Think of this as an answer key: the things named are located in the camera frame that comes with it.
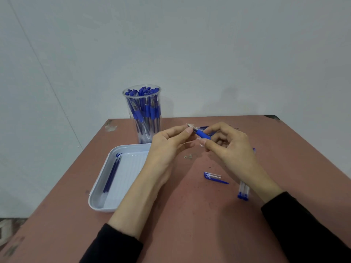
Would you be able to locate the blue pen cap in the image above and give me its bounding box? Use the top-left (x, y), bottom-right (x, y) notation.
top-left (203, 172), bottom-right (230, 185)

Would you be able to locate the blue pen part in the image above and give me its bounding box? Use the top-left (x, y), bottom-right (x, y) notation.
top-left (199, 126), bottom-right (218, 137)

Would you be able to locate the white plastic tray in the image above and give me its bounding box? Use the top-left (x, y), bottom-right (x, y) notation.
top-left (88, 144), bottom-right (152, 213)

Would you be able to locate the person's left hand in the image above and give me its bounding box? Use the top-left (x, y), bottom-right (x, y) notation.
top-left (142, 124), bottom-right (197, 187)

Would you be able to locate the clear plastic pen cup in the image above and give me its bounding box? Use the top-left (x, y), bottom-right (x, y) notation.
top-left (122, 84), bottom-right (162, 144)

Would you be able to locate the person's right forearm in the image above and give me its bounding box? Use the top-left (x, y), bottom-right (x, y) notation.
top-left (238, 167), bottom-right (351, 263)

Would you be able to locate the person's left forearm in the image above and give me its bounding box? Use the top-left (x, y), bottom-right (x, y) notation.
top-left (79, 172), bottom-right (165, 263)

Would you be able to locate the blue grip pen front section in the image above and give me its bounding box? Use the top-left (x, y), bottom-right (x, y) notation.
top-left (186, 123), bottom-right (212, 140)

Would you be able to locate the bunch of blue capped pens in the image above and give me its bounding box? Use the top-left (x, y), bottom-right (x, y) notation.
top-left (125, 86), bottom-right (161, 143)

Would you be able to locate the person's right hand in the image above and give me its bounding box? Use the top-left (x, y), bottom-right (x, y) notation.
top-left (200, 122), bottom-right (264, 180)

